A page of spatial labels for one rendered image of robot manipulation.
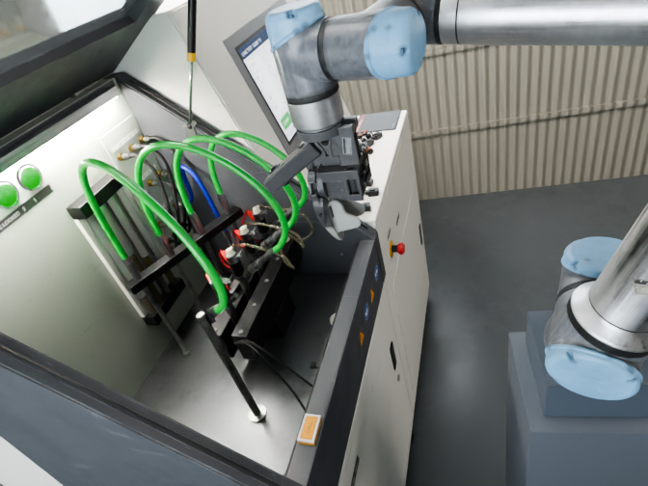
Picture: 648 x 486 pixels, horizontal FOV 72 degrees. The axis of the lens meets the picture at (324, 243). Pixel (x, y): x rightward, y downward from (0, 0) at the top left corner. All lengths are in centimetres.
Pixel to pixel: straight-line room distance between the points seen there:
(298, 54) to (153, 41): 62
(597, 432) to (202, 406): 80
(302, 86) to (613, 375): 55
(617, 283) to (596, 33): 29
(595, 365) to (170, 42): 101
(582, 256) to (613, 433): 35
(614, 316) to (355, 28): 47
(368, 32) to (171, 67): 70
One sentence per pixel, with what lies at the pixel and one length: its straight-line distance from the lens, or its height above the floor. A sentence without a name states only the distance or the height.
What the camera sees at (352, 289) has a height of 95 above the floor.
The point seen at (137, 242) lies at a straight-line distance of 115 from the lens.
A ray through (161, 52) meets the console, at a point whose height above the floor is 147.
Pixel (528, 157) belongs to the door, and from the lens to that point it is 294.
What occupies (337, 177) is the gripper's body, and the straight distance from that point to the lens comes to 66.
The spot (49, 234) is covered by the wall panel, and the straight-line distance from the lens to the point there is 104.
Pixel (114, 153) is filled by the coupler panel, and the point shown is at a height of 131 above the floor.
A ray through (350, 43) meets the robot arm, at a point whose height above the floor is 152.
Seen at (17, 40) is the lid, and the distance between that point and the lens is 82.
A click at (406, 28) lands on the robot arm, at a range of 54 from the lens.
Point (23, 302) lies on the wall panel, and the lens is 101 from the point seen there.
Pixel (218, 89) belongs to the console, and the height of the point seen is 137.
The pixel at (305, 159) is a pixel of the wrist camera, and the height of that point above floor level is 137.
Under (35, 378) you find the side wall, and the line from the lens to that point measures 76.
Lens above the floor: 166
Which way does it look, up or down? 36 degrees down
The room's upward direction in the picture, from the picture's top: 17 degrees counter-clockwise
